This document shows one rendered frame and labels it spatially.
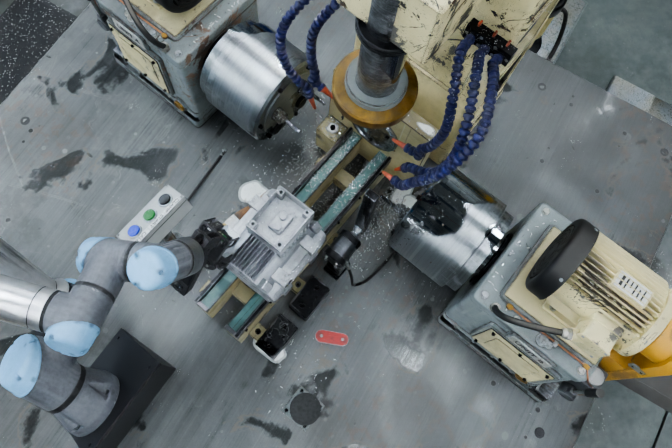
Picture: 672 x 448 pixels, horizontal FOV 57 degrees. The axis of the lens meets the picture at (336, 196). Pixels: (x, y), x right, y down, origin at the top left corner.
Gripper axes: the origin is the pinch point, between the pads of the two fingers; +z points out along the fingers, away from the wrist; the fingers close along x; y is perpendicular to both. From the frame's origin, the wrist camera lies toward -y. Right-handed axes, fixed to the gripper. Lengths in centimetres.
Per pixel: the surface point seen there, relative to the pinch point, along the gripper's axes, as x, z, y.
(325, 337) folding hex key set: -29.1, 24.5, -12.5
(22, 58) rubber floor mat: 152, 102, -38
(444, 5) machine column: -15, -33, 66
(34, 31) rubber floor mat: 158, 108, -27
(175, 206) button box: 16.0, 1.0, -1.0
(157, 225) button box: 15.9, -1.9, -6.2
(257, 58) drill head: 23.7, 12.7, 36.5
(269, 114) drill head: 14.7, 16.2, 26.9
